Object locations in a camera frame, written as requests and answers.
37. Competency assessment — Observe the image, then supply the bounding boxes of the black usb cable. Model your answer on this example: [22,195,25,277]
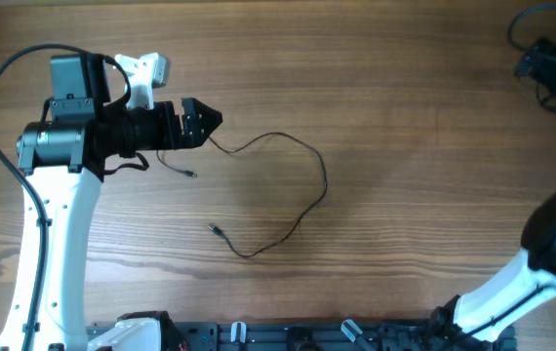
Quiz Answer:
[155,132,329,259]

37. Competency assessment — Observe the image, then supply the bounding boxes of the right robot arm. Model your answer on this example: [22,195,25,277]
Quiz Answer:
[421,40,556,350]

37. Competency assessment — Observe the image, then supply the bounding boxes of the left camera black cable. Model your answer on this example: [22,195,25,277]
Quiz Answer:
[0,43,133,351]

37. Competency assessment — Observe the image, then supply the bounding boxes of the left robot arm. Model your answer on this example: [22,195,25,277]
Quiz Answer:
[0,52,222,350]

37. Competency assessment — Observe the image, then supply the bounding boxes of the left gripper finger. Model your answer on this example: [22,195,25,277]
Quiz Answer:
[181,97,222,135]
[179,129,210,148]

